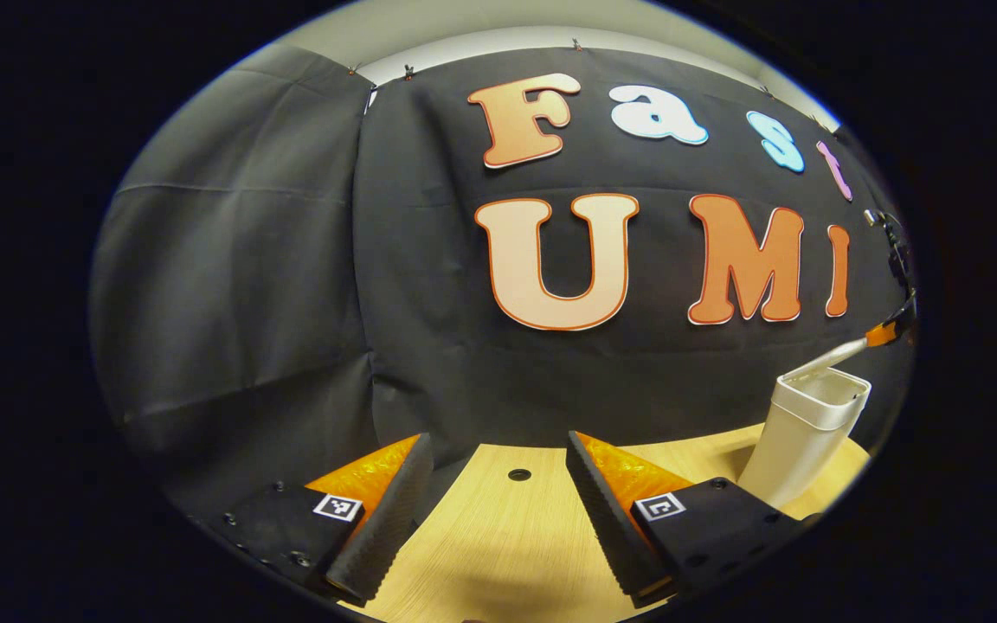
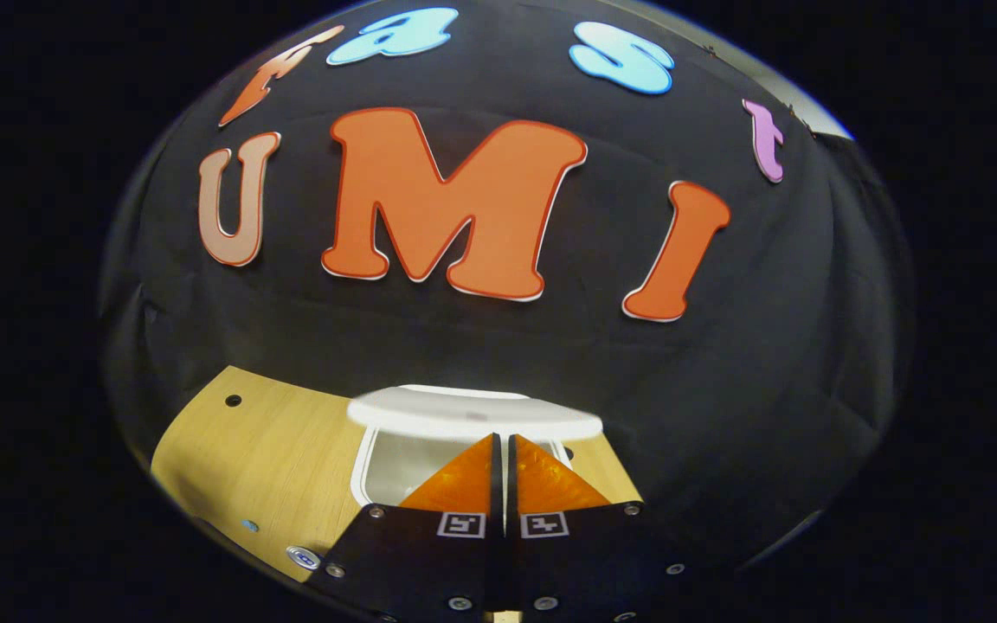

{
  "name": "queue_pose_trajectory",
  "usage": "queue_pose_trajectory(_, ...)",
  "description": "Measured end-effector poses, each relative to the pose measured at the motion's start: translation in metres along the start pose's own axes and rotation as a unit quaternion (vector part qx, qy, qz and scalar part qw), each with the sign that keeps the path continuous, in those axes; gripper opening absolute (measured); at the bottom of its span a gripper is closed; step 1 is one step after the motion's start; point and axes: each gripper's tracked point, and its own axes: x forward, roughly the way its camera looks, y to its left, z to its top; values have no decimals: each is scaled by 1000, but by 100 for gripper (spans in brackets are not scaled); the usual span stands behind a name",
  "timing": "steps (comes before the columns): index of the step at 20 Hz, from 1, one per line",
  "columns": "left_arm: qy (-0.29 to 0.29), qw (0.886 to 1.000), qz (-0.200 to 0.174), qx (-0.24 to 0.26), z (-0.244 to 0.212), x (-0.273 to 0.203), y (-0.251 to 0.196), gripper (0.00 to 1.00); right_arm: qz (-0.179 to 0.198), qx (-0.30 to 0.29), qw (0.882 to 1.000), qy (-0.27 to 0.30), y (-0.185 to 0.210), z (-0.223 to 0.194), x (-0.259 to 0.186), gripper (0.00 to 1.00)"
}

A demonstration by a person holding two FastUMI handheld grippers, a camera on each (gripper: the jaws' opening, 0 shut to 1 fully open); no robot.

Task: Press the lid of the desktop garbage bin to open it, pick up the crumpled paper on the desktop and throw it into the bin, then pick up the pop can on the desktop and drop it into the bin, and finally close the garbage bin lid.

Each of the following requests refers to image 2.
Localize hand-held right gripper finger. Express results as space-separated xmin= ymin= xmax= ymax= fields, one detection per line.
xmin=506 ymin=433 xmax=698 ymax=623
xmin=308 ymin=433 xmax=505 ymax=623

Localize white desktop garbage bin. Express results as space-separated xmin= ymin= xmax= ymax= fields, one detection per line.
xmin=347 ymin=385 xmax=605 ymax=511

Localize black backdrop cloth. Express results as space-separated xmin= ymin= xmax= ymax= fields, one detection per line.
xmin=100 ymin=0 xmax=915 ymax=572

